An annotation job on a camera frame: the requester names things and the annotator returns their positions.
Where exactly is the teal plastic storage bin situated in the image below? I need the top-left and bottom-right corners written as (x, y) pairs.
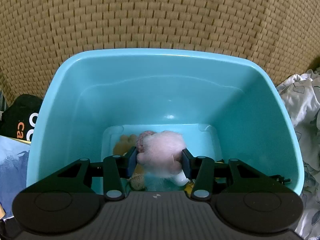
top-left (26, 48), bottom-right (305, 205)

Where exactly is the blue cloth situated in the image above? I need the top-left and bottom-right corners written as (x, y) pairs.
top-left (0, 135), bottom-right (32, 219)

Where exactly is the brown plush toy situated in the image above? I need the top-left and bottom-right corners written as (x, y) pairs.
top-left (112, 134), bottom-right (146, 190)

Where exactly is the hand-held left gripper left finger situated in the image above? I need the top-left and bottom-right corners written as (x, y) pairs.
top-left (25, 146), bottom-right (137, 202)

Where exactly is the woven wicker headboard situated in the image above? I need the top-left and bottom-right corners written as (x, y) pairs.
top-left (0, 0), bottom-right (320, 108)

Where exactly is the pink plush toy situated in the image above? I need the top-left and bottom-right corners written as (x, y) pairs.
top-left (136, 130), bottom-right (187, 178)

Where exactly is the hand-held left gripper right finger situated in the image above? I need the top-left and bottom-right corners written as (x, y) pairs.
top-left (181, 149), bottom-right (292, 202)

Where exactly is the floral white quilt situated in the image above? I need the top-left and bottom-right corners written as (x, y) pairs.
top-left (275, 69), bottom-right (320, 240)

